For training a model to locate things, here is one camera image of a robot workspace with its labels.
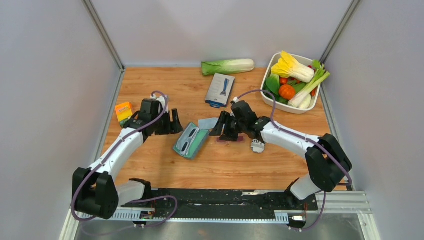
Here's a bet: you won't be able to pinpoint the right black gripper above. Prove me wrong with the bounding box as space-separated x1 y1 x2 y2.
209 111 246 142

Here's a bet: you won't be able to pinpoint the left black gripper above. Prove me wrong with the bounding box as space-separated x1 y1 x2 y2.
151 109 184 136

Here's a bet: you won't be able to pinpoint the pink transparent sunglasses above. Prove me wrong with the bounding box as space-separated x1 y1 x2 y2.
215 135 245 144

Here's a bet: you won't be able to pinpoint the grey glasses case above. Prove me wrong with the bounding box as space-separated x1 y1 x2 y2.
173 122 210 160

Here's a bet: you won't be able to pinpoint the newspaper print pouch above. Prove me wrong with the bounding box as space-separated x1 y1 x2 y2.
250 139 265 154

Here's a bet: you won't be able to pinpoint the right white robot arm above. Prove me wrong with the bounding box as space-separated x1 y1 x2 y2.
209 100 353 210

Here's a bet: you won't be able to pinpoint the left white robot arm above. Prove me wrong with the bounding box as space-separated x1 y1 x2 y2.
71 94 183 221

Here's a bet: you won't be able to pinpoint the grey razor package box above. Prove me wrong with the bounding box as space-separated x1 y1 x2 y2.
205 73 235 109

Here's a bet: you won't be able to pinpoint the orange green carton box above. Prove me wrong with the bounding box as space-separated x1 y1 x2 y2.
114 102 133 128

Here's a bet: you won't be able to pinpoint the green white napa cabbage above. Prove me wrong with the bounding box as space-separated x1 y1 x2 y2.
201 58 255 76

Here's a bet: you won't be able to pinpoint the green leafy vegetable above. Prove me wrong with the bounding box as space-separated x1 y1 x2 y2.
263 73 280 100

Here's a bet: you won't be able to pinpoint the small orange pumpkin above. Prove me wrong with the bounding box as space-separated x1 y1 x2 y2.
278 84 296 100

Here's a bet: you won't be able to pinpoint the green white leek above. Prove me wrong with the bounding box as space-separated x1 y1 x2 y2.
288 60 330 109

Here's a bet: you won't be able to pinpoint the white rectangular tray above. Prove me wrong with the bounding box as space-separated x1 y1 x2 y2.
260 52 321 115

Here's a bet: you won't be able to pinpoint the yellow white bok choy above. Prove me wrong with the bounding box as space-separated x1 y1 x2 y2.
271 51 315 83

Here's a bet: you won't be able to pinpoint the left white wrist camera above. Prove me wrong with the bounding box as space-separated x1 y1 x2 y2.
150 94 169 108

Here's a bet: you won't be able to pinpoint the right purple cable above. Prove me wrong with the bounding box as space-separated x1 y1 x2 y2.
233 89 354 232

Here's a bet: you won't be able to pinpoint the purple cable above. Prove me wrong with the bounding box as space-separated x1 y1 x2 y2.
233 89 354 232
70 90 179 229

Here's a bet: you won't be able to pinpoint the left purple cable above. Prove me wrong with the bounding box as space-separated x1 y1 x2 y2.
70 90 179 229

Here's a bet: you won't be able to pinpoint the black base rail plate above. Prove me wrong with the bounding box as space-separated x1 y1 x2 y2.
125 188 319 220

